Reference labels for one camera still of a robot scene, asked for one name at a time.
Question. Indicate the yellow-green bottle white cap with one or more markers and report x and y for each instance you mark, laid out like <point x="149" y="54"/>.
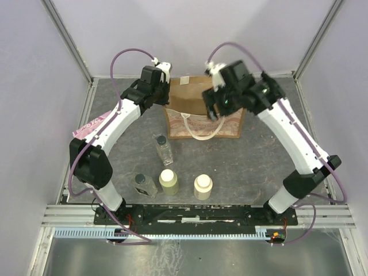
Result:
<point x="169" y="182"/>

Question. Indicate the blue slotted cable duct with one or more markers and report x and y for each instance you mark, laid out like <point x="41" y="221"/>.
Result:
<point x="195" y="232"/>

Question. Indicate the aluminium front rail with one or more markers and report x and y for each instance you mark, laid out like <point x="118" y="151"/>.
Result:
<point x="327" y="216"/>

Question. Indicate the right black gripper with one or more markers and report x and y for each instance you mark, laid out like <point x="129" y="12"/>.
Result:
<point x="211" y="98"/>

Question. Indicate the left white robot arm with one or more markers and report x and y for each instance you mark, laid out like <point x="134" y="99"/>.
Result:
<point x="89" y="156"/>

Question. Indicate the pink printed package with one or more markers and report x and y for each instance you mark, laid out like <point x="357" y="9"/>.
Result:
<point x="88" y="128"/>

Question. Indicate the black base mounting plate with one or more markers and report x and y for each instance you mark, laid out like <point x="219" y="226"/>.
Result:
<point x="247" y="214"/>

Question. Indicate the brown canvas tote bag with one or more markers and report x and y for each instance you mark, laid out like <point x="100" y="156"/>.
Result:
<point x="186" y="113"/>

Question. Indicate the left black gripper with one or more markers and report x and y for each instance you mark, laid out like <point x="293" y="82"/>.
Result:
<point x="164" y="100"/>

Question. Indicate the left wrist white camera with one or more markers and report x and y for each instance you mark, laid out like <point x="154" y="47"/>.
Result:
<point x="165" y="68"/>

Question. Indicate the right aluminium frame post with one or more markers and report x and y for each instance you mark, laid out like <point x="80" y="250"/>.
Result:
<point x="318" y="37"/>

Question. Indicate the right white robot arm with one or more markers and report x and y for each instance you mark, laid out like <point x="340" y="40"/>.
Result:
<point x="268" y="102"/>

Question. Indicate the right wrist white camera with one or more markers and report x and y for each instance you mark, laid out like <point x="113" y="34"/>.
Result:
<point x="214" y="72"/>

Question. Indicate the short clear glass bottle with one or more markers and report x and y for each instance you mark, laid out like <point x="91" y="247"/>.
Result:
<point x="144" y="185"/>

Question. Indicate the cream bottle white cap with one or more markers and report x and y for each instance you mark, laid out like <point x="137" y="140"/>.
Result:
<point x="202" y="187"/>

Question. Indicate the wrist white camera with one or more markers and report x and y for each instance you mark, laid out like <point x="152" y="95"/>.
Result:
<point x="214" y="72"/>
<point x="165" y="68"/>

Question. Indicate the tall clear glass bottle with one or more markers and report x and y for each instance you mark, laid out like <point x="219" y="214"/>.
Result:
<point x="164" y="149"/>

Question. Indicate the aluminium frame post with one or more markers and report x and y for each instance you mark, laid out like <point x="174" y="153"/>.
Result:
<point x="318" y="37"/>
<point x="56" y="18"/>

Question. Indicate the left aluminium frame post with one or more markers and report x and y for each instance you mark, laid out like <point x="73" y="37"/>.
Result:
<point x="56" y="18"/>

